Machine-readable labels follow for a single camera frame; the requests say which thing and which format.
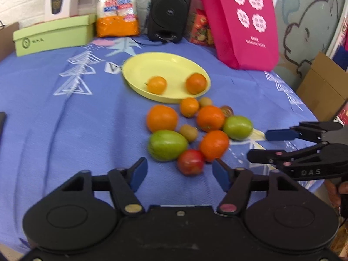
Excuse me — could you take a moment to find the green apple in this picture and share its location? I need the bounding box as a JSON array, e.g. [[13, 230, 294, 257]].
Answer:
[[147, 130, 189, 161], [222, 115, 253, 141]]

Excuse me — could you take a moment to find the red apple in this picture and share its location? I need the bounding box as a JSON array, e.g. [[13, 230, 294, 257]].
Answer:
[[177, 149, 205, 176]]

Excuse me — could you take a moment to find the large front orange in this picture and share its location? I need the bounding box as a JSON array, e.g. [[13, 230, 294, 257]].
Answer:
[[185, 73, 207, 95]]

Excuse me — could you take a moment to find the small yellow-orange citrus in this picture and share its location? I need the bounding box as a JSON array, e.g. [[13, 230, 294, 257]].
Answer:
[[146, 76, 167, 95]]

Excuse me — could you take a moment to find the middle orange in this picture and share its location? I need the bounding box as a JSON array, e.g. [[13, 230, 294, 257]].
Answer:
[[199, 130, 229, 163]]

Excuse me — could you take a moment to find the cardboard box on floor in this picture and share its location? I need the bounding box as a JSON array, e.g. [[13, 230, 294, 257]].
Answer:
[[296, 52, 347, 121]]

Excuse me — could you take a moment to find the centre right orange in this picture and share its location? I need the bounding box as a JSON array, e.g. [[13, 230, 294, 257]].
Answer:
[[196, 105, 225, 132]]

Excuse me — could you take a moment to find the brown kiwi left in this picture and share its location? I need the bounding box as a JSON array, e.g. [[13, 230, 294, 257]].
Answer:
[[179, 124, 199, 143]]

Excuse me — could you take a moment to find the brown kiwi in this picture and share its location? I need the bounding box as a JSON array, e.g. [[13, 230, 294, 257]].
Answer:
[[179, 124, 199, 143], [199, 97, 213, 108]]

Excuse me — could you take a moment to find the back left orange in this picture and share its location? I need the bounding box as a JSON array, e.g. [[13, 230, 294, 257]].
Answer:
[[146, 105, 179, 133]]

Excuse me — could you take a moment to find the brown kiwi right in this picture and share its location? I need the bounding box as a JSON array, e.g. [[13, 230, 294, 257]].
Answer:
[[199, 97, 213, 108]]

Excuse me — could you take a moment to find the small back orange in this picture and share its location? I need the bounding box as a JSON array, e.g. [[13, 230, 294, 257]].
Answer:
[[179, 97, 200, 118]]

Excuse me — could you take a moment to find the blue patterned tablecloth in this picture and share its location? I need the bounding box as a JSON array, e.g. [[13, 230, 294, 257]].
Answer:
[[1, 37, 316, 253]]

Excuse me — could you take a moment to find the yellow plastic plate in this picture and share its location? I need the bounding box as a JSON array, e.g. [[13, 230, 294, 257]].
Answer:
[[122, 52, 211, 104]]

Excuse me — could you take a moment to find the red fruit carton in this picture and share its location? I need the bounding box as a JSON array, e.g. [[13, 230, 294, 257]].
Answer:
[[188, 10, 214, 47]]

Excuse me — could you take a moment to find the pink tote bag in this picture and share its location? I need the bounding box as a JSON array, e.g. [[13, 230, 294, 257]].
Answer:
[[201, 0, 279, 71]]

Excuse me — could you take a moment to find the green shoe box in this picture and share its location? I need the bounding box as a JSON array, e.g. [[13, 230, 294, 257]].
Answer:
[[13, 14, 96, 57]]

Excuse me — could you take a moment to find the black speaker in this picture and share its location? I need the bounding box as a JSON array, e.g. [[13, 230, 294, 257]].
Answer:
[[147, 0, 191, 43]]

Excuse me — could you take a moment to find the paper cups package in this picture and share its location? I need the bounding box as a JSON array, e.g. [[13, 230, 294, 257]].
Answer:
[[96, 0, 139, 37]]

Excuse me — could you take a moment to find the brown cardboard box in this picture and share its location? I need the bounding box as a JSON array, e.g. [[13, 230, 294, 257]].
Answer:
[[0, 22, 19, 61]]

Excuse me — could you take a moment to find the black speaker cable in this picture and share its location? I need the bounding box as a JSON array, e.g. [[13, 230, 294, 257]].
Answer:
[[133, 36, 169, 46]]

